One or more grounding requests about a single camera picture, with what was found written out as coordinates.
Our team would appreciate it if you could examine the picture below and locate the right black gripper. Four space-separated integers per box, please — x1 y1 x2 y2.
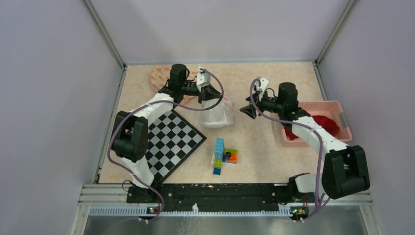
240 89 284 119

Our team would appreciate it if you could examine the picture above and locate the white pink mesh laundry bag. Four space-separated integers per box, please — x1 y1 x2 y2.
199 96 234 129

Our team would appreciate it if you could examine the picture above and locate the red bra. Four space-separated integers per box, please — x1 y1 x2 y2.
284 115 340 141

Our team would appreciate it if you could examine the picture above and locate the pink plastic basket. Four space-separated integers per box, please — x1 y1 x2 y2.
277 101 352 147

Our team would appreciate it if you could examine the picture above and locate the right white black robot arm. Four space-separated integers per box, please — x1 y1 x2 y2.
240 78 370 202

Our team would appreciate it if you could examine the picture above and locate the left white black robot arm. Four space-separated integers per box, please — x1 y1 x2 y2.
107 64 224 202

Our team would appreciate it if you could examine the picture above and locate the colourful toy block stack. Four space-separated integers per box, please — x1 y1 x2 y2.
212 138 238 175

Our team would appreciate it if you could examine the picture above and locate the black white checkerboard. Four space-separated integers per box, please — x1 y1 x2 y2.
145 110 207 185

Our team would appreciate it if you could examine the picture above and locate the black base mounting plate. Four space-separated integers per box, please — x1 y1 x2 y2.
126 183 316 213

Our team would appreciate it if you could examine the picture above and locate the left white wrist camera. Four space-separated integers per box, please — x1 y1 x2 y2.
196 67 211 90

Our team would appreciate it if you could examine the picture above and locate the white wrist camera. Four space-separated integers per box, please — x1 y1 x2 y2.
254 77 269 101
196 67 211 90

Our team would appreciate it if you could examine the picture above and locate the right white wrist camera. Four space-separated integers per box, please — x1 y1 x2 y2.
254 77 269 101

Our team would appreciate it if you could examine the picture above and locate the aluminium frame rail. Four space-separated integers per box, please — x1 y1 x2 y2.
77 182 373 217

